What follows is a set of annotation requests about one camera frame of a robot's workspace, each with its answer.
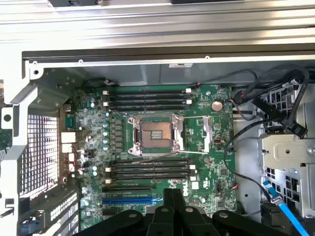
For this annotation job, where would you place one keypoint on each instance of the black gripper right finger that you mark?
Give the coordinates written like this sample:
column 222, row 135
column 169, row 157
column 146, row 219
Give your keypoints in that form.
column 179, row 204

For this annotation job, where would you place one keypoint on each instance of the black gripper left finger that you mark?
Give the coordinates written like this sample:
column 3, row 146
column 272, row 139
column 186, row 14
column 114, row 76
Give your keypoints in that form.
column 169, row 201

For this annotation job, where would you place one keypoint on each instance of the blue expansion slot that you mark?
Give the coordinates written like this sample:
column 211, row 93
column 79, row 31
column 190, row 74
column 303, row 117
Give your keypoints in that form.
column 128, row 200

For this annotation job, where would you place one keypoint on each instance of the long black expansion slot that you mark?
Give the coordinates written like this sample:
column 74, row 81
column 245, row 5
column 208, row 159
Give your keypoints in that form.
column 128, row 189

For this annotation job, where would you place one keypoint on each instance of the green motherboard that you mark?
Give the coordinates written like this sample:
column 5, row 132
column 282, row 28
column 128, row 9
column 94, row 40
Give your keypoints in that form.
column 209, row 172

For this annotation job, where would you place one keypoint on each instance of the thin metal locking lever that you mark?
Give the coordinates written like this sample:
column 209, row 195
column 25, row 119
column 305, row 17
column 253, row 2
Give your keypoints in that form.
column 128, row 116
column 155, row 157

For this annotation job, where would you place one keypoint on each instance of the short black expansion slot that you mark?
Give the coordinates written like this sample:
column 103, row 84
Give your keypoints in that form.
column 110, row 212

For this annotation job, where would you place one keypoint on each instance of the CPU socket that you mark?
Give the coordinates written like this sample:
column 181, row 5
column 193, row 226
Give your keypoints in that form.
column 152, row 134

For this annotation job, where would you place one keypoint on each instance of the metal socket cover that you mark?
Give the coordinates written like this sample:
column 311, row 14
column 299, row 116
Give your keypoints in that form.
column 207, row 134

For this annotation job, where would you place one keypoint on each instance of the black ribbed plastic block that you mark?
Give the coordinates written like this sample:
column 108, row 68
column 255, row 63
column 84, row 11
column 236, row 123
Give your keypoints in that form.
column 273, row 216

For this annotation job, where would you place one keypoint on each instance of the round coin battery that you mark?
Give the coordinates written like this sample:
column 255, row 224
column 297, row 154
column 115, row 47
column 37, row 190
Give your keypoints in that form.
column 217, row 105

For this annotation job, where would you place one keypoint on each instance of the silver metal disk bay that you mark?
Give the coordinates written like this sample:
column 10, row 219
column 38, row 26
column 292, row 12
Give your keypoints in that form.
column 285, row 152

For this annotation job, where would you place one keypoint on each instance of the metal network port block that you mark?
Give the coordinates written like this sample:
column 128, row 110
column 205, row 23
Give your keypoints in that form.
column 68, row 137

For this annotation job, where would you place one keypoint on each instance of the teal serial port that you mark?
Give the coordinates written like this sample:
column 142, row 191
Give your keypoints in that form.
column 69, row 123

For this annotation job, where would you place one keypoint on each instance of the open grey PC case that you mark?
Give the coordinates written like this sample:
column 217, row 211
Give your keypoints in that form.
column 147, row 71

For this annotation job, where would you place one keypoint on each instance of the white case label sticker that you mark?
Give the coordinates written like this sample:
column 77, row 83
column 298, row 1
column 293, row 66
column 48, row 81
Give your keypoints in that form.
column 180, row 65

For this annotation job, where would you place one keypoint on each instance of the blue card retention clip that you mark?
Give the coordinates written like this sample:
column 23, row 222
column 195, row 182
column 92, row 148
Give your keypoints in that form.
column 30, row 226

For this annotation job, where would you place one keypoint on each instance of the green graphics card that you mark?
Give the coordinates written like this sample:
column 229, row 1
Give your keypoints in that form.
column 5, row 140

